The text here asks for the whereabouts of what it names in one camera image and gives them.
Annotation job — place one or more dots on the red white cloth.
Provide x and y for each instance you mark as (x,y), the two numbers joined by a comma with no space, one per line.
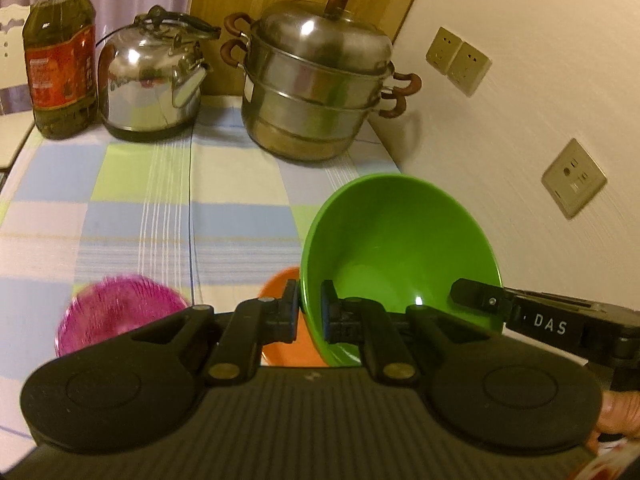
(615,462)

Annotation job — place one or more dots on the green bowl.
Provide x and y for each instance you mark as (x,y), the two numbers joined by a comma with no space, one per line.
(400,250)

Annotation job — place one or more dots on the small wall socket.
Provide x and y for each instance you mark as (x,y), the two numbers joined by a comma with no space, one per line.
(444,50)
(469,69)

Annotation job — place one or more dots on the person's right hand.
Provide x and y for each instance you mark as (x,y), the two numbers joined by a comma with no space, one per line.
(622,412)

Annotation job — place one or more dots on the orange bowl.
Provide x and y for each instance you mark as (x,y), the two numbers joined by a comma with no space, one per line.
(277,282)

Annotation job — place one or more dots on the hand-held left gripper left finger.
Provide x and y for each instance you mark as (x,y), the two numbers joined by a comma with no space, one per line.
(290,315)

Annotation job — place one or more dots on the steel steamer pot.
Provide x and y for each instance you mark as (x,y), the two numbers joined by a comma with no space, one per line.
(310,90)

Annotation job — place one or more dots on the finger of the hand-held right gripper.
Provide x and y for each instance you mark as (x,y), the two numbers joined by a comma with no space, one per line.
(477,296)

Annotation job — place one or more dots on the cooking oil bottle red label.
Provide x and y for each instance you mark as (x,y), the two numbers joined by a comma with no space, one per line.
(60,70)

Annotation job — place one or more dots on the steel kettle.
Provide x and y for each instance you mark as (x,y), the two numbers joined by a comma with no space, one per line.
(145,90)

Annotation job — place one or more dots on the large wall socket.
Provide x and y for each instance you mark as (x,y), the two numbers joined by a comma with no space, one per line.
(574,179)

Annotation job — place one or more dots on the checked tablecloth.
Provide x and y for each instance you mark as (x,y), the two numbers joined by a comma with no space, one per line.
(125,220)

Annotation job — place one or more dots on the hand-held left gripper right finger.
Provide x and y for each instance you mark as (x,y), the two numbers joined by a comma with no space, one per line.
(331,315)

